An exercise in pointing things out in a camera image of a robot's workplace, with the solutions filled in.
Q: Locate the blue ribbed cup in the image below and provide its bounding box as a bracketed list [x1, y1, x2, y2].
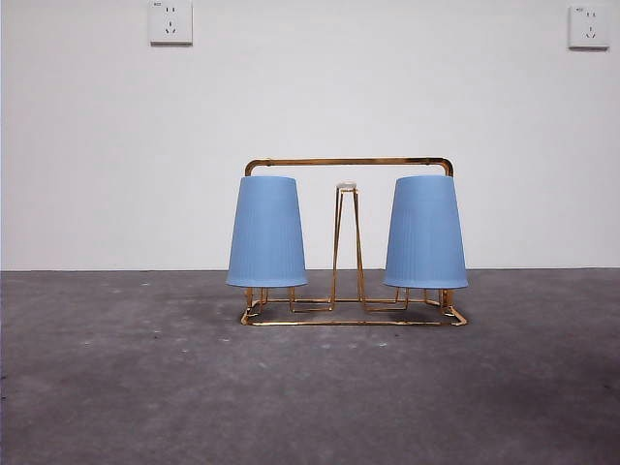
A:
[382, 174, 469, 291]
[225, 174, 309, 289]

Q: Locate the gold wire cup rack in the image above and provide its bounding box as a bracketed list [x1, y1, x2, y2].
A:
[239, 155, 470, 326]

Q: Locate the white wall socket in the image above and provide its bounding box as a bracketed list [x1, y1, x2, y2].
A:
[568, 4, 610, 51]
[148, 0, 194, 47]

